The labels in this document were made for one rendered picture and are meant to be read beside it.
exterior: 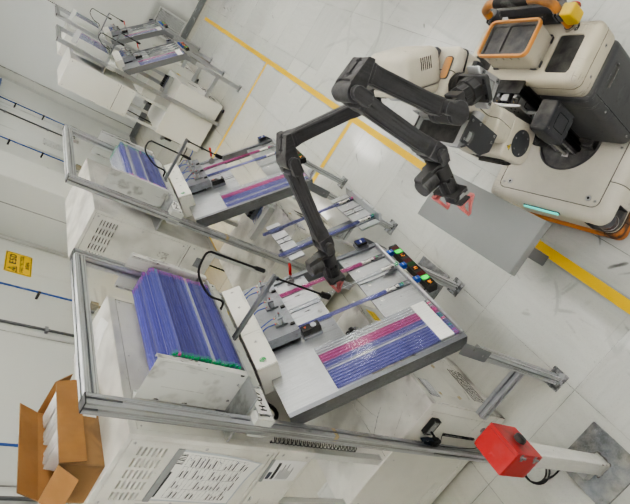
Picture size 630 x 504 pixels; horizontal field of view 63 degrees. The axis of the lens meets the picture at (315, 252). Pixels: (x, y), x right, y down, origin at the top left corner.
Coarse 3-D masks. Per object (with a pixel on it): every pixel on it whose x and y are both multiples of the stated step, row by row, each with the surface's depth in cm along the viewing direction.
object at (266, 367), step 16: (240, 288) 218; (240, 304) 210; (240, 320) 202; (256, 320) 201; (240, 336) 202; (256, 336) 194; (256, 352) 188; (272, 352) 187; (256, 368) 182; (272, 368) 183; (272, 384) 188
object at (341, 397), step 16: (464, 336) 188; (432, 352) 185; (448, 352) 189; (400, 368) 182; (416, 368) 186; (352, 384) 178; (368, 384) 179; (384, 384) 183; (320, 400) 175; (336, 400) 177; (352, 400) 180; (304, 416) 174
